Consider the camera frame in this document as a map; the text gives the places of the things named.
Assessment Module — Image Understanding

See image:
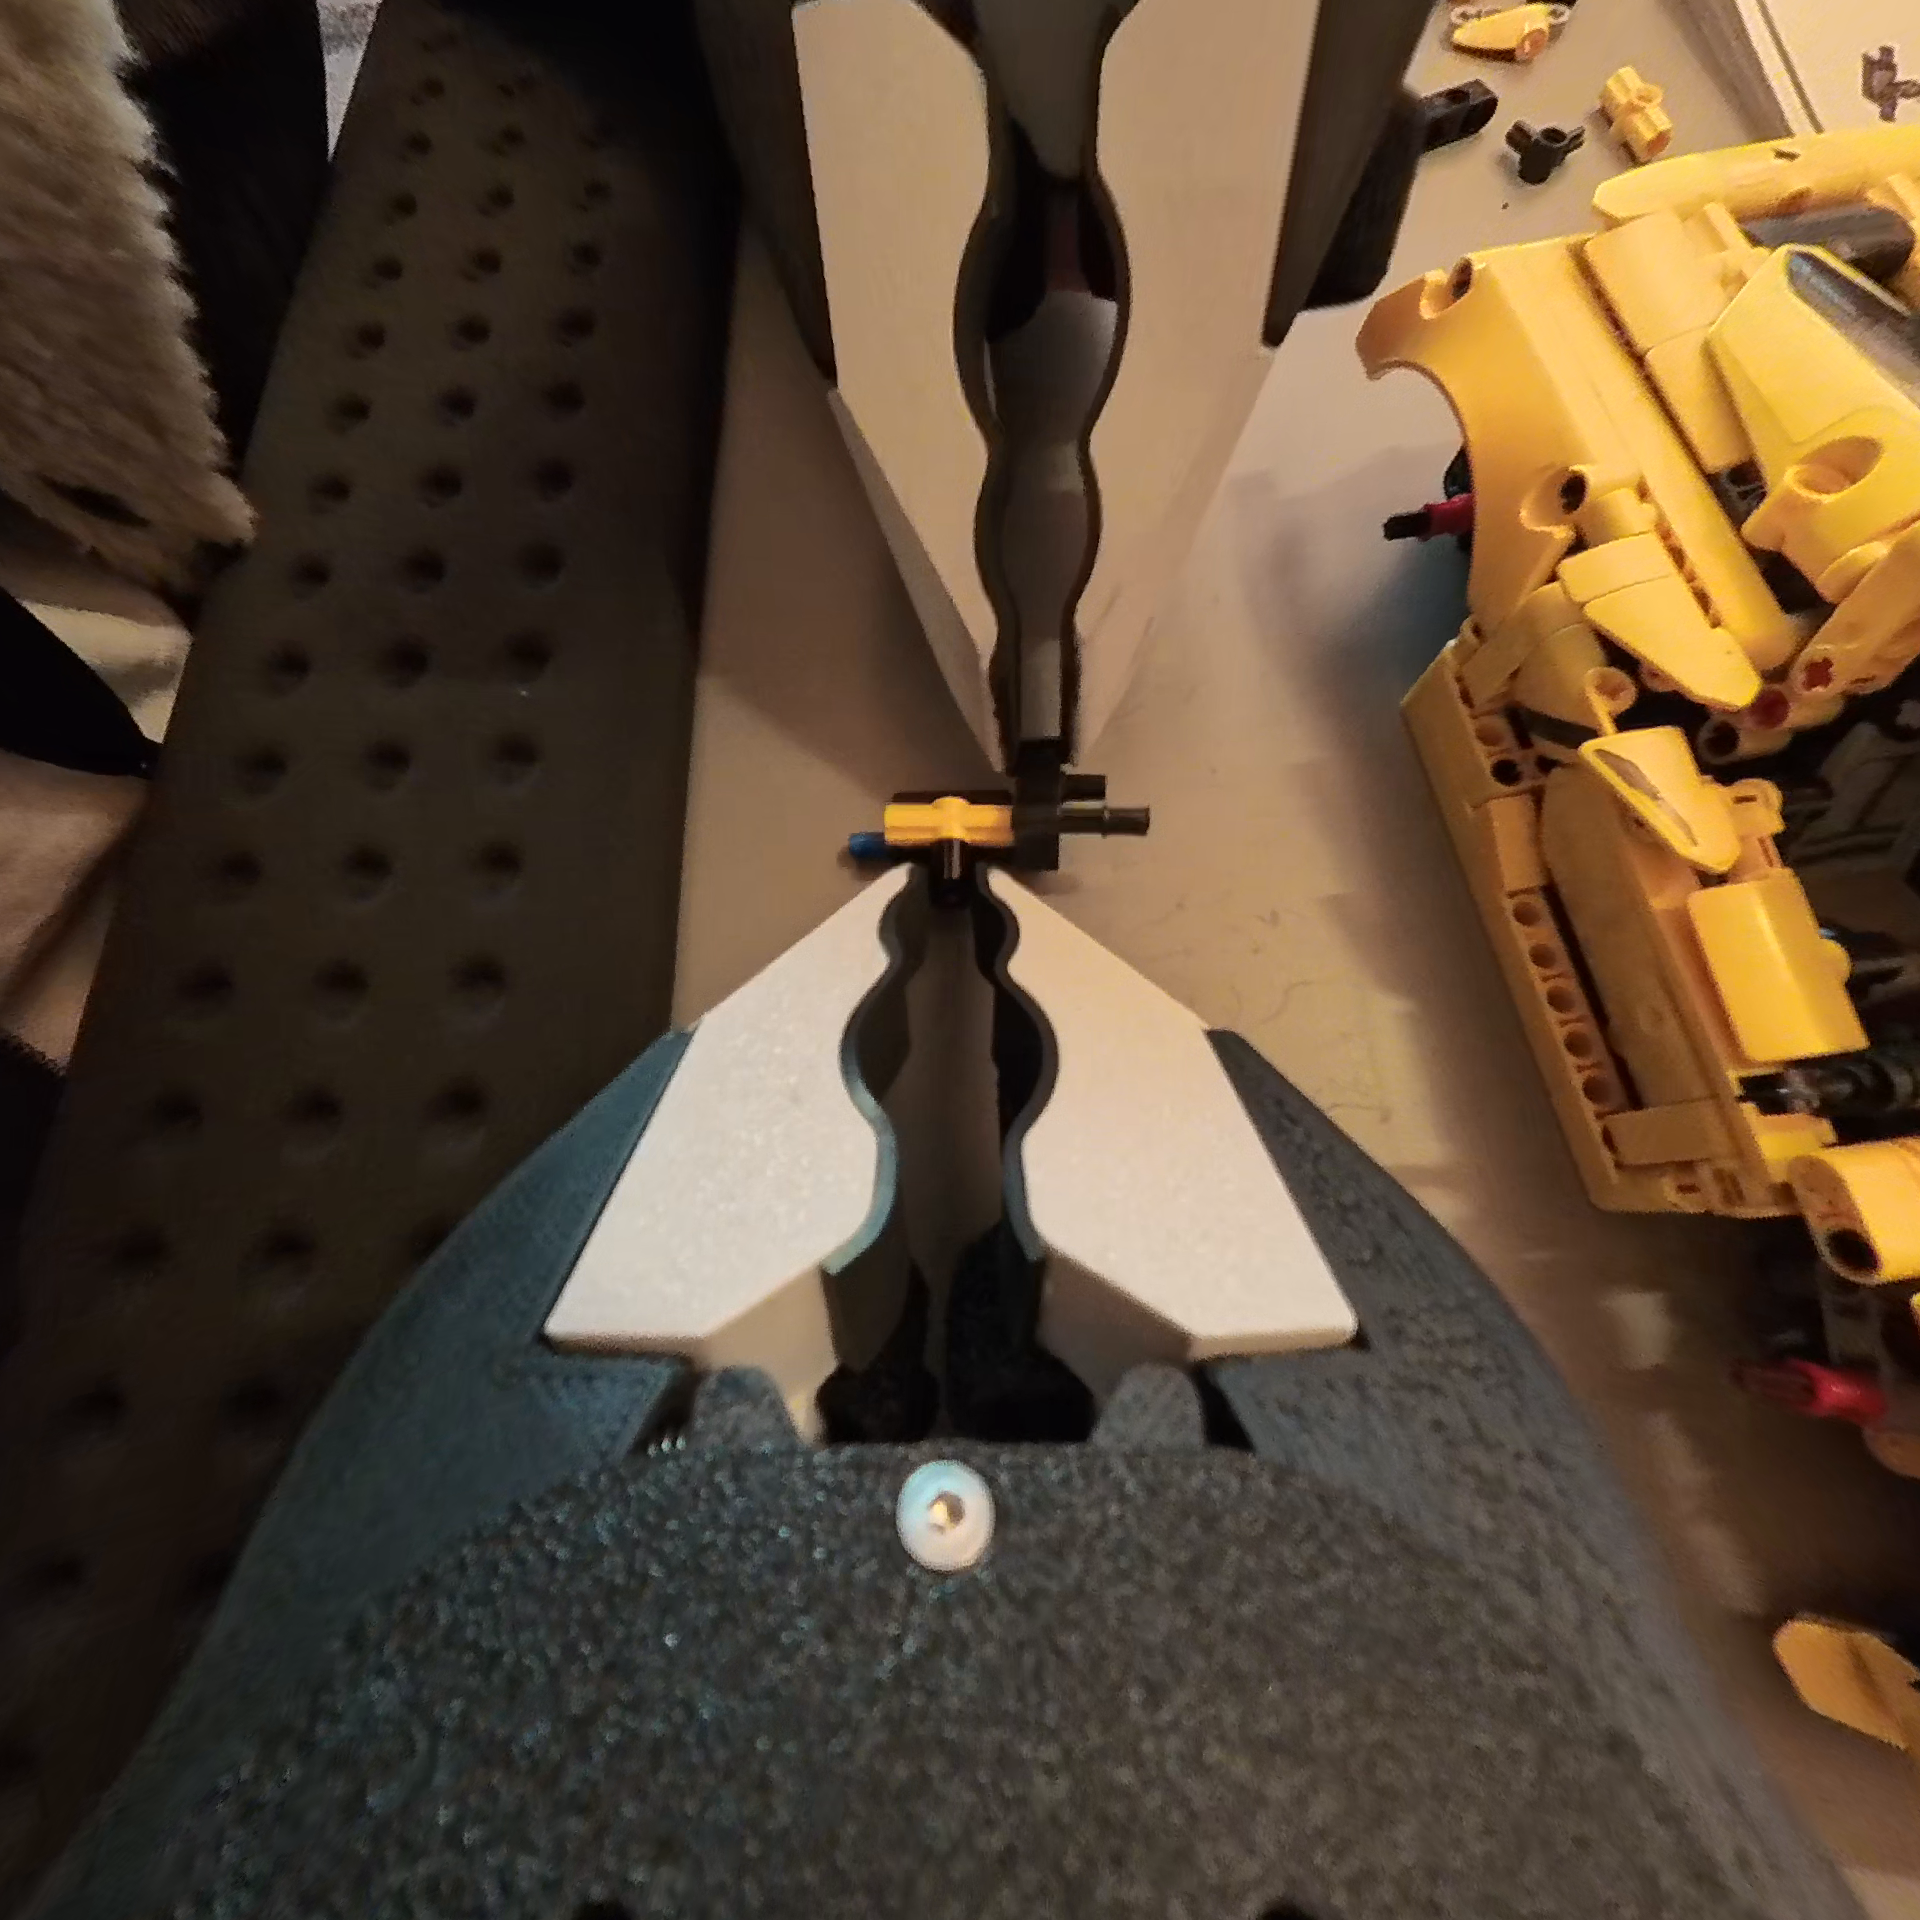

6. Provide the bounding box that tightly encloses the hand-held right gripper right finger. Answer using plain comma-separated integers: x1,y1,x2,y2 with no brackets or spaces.
944,871,1359,1441

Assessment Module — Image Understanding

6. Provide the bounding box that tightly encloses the black brick connector with pins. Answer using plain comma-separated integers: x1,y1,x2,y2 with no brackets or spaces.
1016,736,1154,875

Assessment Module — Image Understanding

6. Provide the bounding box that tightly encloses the open instruction booklet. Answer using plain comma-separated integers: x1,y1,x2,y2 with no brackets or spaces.
1740,0,1920,140

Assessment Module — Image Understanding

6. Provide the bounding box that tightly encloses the yellow and black brick subassembly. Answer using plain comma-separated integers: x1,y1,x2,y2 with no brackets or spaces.
844,795,1021,911

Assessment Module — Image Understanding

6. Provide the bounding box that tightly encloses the black dimpled foam mat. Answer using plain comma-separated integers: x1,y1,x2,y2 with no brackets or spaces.
0,0,740,1862

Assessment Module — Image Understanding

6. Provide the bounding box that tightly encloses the pile of small brick parts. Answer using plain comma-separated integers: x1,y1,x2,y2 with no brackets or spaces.
1446,0,1572,61

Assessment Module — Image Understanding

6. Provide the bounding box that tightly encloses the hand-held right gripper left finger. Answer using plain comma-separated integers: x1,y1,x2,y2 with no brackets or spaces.
544,864,939,1432

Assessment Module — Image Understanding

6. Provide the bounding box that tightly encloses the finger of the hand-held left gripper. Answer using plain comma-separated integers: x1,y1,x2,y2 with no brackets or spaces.
790,0,1037,774
1056,0,1326,769

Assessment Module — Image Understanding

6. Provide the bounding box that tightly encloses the yellow brick panel piece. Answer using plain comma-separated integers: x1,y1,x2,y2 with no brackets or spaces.
1770,1611,1920,1757

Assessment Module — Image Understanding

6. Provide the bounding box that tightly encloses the yellow toy brick car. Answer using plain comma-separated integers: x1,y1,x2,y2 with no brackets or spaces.
1357,128,1920,1479

